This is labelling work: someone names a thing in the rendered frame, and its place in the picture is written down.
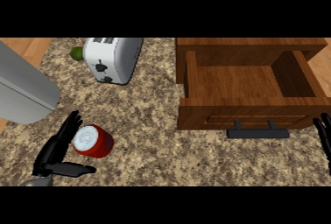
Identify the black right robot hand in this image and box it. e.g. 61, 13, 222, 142
312, 112, 331, 175

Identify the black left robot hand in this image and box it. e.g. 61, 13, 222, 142
31, 109, 99, 179

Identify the red can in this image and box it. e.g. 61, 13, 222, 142
71, 124, 116, 159

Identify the wooden drawer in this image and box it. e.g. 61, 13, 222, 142
176, 50, 331, 131

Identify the large grey appliance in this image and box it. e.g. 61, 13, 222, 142
0, 40, 62, 126

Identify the green round fruit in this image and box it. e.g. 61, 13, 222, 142
70, 46, 86, 62

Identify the white toaster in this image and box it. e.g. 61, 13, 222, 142
82, 37, 145, 86

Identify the wooden cabinet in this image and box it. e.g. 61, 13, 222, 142
175, 37, 330, 86

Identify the dark grey drawer handle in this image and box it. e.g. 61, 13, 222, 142
226, 119, 291, 139

